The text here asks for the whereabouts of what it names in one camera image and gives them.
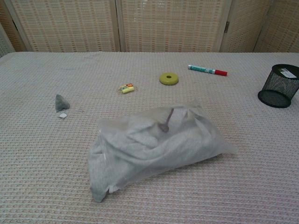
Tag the whiteboard marker with red cap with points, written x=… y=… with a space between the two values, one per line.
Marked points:
x=205 y=70

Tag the black mesh pen holder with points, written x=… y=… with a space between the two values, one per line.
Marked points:
x=278 y=86

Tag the woven folding screen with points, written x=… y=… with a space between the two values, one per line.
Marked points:
x=149 y=25

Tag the small yellow candy packet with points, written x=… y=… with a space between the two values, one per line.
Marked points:
x=127 y=88

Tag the translucent white plastic bag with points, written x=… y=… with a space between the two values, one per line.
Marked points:
x=163 y=144

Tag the grey pyramid tea bag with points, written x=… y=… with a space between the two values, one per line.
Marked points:
x=61 y=102

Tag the white label card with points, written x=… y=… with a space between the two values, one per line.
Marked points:
x=287 y=74

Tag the small white square tag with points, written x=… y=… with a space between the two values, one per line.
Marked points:
x=62 y=115

